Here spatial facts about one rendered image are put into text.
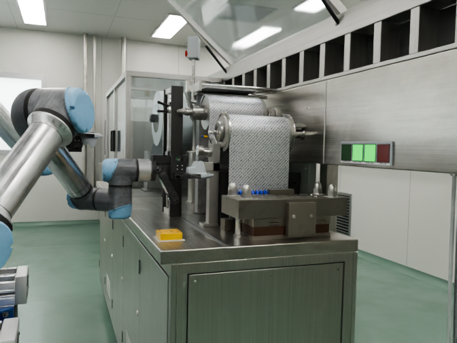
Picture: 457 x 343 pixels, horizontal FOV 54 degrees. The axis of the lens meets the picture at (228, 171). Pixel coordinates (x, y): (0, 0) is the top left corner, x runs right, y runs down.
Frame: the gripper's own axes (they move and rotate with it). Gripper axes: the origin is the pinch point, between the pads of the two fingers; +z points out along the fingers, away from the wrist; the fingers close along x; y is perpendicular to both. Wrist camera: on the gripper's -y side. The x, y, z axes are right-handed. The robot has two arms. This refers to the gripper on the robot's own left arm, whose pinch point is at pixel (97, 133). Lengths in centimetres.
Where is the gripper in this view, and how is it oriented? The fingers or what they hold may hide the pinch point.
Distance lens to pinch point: 196.7
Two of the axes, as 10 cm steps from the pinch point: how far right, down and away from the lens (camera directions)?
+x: 7.3, 1.9, -6.6
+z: 6.8, -0.2, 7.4
